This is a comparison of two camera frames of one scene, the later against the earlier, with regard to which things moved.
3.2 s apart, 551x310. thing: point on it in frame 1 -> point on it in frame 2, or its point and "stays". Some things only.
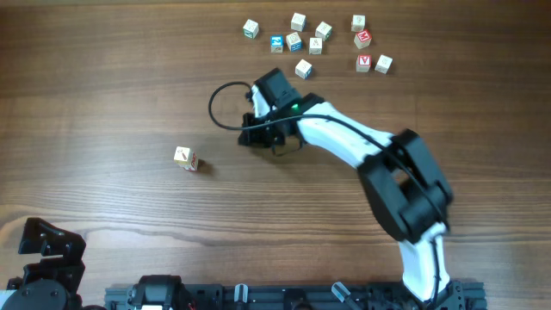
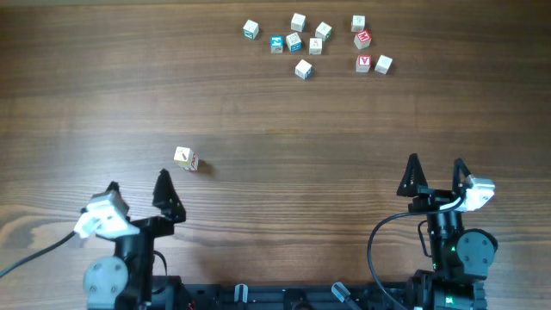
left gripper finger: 42,238 -> 167,198
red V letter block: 363,63 stays
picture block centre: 315,46 stays
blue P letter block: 303,69 stays
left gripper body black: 70,272 -> 155,228
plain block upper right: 358,22 stays
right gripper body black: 260,133 -> 431,200
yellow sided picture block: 182,156 stays
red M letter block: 362,39 stays
